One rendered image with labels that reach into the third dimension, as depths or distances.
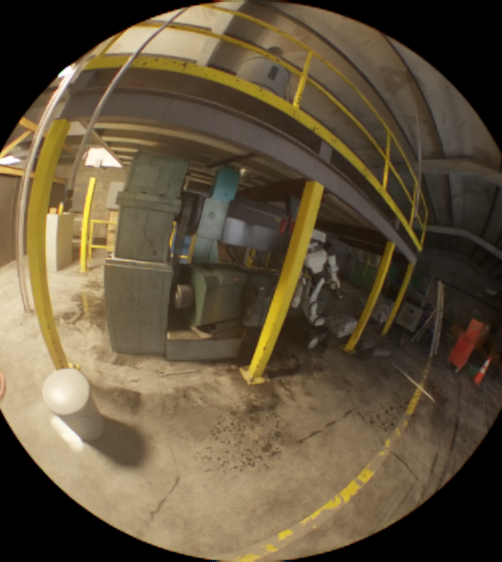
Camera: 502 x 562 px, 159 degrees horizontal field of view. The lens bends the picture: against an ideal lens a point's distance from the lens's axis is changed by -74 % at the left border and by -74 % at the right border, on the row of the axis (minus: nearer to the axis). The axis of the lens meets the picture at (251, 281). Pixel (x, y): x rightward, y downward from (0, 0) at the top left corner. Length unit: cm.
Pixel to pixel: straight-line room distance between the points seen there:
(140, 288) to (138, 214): 55
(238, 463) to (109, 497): 81
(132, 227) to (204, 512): 182
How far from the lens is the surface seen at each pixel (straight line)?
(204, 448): 130
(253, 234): 210
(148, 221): 139
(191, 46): 516
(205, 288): 129
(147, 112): 114
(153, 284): 143
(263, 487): 130
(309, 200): 128
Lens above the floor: 123
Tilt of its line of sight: 15 degrees down
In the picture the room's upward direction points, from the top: 15 degrees clockwise
